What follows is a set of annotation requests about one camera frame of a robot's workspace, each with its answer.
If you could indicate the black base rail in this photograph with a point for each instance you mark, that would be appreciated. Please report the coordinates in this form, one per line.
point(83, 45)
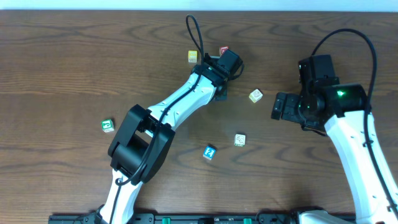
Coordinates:
point(149, 218)

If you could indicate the red letter E block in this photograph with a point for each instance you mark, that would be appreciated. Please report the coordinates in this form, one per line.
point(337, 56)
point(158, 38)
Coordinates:
point(222, 50)

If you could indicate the yellow wooden block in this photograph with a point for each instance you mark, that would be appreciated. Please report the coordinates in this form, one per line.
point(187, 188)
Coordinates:
point(192, 56)

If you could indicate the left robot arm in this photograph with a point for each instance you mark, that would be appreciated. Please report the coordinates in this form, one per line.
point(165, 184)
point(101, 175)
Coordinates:
point(144, 137)

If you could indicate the blue number 2 block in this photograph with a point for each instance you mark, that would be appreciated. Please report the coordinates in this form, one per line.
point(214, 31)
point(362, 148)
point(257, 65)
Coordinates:
point(209, 152)

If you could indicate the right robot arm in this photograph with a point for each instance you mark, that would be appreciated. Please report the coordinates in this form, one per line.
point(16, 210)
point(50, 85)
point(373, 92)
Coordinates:
point(341, 112)

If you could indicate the cream block with yellow side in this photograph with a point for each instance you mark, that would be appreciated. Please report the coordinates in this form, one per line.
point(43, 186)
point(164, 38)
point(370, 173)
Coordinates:
point(255, 95)

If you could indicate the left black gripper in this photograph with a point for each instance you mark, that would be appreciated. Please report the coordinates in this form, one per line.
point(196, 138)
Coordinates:
point(221, 92)

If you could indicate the green letter J block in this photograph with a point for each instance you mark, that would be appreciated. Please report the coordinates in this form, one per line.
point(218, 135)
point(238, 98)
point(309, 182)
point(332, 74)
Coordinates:
point(107, 125)

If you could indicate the cream block with green drawing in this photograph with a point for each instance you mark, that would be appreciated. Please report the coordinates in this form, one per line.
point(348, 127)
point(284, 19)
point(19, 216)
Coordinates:
point(240, 140)

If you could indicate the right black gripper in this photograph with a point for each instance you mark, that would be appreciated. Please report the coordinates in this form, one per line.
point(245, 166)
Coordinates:
point(286, 106)

